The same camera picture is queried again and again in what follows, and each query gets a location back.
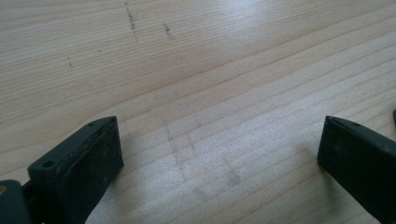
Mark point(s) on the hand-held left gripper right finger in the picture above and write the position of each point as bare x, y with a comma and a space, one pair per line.
358, 161

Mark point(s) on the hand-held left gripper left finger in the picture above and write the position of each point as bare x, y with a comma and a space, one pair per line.
77, 168

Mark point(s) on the dark object at edge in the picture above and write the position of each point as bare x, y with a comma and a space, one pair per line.
394, 116

